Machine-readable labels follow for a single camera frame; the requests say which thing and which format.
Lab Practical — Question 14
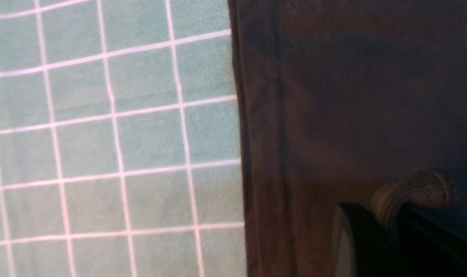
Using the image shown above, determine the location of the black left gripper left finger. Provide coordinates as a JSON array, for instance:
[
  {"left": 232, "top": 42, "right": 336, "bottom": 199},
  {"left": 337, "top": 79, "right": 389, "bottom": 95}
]
[{"left": 331, "top": 203, "right": 395, "bottom": 277}]

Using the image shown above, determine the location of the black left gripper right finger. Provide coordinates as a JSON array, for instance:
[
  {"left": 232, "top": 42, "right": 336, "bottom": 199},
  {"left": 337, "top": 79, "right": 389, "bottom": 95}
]
[{"left": 398, "top": 206, "right": 467, "bottom": 277}]

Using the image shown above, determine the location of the dark gray long-sleeve shirt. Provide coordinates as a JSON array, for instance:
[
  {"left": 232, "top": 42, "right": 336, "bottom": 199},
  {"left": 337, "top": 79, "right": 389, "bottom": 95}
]
[{"left": 228, "top": 0, "right": 467, "bottom": 277}]

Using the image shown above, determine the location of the green grid-pattern mat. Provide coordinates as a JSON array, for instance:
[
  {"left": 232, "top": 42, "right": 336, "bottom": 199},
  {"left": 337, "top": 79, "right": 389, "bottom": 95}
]
[{"left": 0, "top": 0, "right": 247, "bottom": 277}]

